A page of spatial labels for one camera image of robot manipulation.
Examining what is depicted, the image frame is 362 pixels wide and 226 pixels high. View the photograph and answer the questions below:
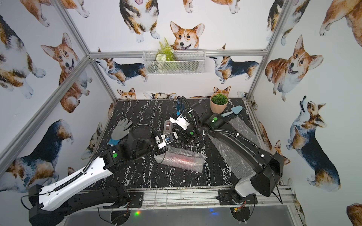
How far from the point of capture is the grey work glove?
3.18 feet

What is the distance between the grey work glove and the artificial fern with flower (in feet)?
1.56

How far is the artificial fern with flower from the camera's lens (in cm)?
83
